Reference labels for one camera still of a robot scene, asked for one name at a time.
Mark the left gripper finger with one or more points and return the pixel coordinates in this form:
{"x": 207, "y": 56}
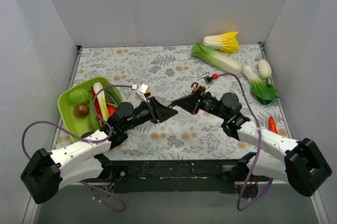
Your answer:
{"x": 163, "y": 114}
{"x": 158, "y": 107}

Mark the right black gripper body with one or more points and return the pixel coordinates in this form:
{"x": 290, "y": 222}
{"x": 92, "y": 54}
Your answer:
{"x": 197, "y": 101}

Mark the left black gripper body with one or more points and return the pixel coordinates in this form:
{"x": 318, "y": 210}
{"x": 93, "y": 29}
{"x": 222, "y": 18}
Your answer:
{"x": 152, "y": 109}

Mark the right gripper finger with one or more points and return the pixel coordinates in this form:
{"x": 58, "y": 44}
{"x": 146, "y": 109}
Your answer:
{"x": 189, "y": 110}
{"x": 188, "y": 101}

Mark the orange padlock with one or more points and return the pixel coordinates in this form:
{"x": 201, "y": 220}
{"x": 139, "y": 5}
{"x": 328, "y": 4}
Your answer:
{"x": 194, "y": 86}

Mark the yellow padlock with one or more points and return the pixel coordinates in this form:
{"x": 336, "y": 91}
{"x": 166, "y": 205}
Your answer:
{"x": 147, "y": 93}

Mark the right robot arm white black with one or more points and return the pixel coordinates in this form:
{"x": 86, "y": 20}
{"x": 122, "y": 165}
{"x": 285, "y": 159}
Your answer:
{"x": 298, "y": 163}

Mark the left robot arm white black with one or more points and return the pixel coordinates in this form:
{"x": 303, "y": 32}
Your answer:
{"x": 49, "y": 171}

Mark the floral table mat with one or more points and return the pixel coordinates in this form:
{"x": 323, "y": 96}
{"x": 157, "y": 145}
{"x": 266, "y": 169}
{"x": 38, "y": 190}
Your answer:
{"x": 169, "y": 72}

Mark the orange bell pepper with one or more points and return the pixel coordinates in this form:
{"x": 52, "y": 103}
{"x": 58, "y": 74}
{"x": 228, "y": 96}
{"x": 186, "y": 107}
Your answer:
{"x": 111, "y": 109}

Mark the green beans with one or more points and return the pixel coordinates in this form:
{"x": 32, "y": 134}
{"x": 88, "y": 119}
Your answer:
{"x": 113, "y": 95}

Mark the green napa cabbage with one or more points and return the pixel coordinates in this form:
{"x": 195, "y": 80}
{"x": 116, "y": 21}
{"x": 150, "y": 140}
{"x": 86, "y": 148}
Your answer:
{"x": 216, "y": 58}

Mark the white leek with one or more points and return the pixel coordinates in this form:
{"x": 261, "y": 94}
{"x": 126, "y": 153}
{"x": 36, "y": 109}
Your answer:
{"x": 100, "y": 97}

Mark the bok choy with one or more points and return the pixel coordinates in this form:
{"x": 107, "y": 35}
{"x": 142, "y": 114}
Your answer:
{"x": 263, "y": 91}

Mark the red chili pepper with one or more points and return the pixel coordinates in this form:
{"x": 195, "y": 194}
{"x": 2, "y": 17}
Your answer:
{"x": 96, "y": 103}

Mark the yellow white cabbage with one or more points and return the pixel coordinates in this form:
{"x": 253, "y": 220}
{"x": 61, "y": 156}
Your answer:
{"x": 226, "y": 42}

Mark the white radish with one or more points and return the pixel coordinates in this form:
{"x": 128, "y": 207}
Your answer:
{"x": 265, "y": 70}

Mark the orange carrot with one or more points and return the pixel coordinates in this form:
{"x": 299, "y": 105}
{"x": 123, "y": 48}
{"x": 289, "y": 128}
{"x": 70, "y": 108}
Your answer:
{"x": 272, "y": 125}

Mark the brown mushroom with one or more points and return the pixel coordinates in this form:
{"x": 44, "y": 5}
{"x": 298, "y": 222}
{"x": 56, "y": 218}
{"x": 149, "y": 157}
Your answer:
{"x": 81, "y": 111}

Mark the green round cabbage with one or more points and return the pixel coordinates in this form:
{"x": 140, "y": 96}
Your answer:
{"x": 79, "y": 96}

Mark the green plastic basket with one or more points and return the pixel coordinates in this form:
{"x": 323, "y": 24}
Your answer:
{"x": 79, "y": 126}

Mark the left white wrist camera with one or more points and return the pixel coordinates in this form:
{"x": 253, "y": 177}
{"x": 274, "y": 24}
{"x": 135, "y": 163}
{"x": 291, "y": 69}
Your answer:
{"x": 141, "y": 91}

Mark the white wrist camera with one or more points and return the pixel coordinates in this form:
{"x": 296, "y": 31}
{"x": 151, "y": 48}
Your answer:
{"x": 141, "y": 91}
{"x": 209, "y": 78}

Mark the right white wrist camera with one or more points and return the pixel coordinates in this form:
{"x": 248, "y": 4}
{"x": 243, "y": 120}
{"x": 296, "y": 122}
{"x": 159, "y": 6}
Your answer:
{"x": 209, "y": 78}

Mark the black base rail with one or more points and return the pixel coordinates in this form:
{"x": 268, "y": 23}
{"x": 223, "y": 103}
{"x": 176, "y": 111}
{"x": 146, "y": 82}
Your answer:
{"x": 172, "y": 175}

